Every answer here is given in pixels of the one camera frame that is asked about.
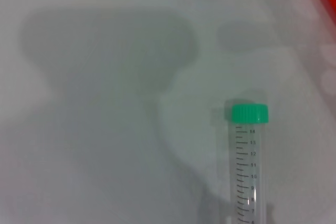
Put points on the clear test tube green cap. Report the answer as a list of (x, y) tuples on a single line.
[(249, 113)]

